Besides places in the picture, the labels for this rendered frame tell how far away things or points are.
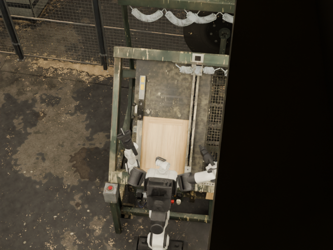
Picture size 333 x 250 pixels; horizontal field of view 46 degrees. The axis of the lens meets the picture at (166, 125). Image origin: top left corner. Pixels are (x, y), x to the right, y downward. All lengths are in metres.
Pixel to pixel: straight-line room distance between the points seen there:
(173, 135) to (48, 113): 2.50
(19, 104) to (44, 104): 0.36
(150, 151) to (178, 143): 0.28
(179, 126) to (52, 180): 1.99
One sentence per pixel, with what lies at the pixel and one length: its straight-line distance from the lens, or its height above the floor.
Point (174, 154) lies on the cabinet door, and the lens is 3.76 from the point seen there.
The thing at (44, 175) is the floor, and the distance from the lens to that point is 5.09.
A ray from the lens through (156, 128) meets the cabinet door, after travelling 3.71.
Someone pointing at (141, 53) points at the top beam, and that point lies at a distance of 3.57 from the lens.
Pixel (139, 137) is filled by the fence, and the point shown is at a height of 1.19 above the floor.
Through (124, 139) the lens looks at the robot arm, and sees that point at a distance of 3.26.
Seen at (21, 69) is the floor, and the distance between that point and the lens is 6.53.
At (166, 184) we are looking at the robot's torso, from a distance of 3.17.
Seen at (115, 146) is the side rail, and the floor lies 1.11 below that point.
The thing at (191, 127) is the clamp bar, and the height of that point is 1.30.
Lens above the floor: 4.11
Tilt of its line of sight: 50 degrees down
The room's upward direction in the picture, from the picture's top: 1 degrees clockwise
